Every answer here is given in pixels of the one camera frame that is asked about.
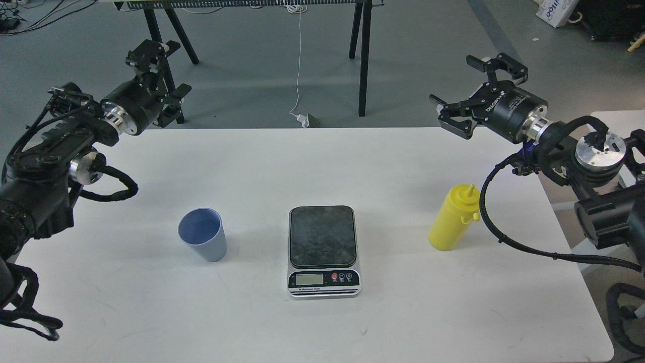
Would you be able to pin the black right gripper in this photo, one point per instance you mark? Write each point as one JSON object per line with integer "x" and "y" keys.
{"x": 500, "y": 106}

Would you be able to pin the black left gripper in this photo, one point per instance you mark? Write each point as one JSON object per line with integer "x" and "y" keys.
{"x": 145, "y": 101}

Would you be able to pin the yellow squeeze bottle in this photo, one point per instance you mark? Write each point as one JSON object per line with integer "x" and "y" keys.
{"x": 461, "y": 207}

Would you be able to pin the blue ribbed plastic cup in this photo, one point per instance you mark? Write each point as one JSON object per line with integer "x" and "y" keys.
{"x": 202, "y": 229}

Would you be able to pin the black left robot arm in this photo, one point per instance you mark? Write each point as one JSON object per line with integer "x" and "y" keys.
{"x": 55, "y": 163}

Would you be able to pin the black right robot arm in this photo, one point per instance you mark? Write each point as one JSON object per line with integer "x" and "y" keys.
{"x": 530, "y": 160}

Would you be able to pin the digital kitchen scale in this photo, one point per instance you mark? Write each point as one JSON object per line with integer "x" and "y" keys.
{"x": 323, "y": 260}

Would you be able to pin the white cardboard box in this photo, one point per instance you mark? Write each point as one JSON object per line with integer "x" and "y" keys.
{"x": 555, "y": 13}

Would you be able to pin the white power adapter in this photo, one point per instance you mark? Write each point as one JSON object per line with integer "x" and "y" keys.
{"x": 308, "y": 121}

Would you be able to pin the black trestle table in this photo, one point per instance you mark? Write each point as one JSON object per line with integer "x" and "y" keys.
{"x": 270, "y": 31}

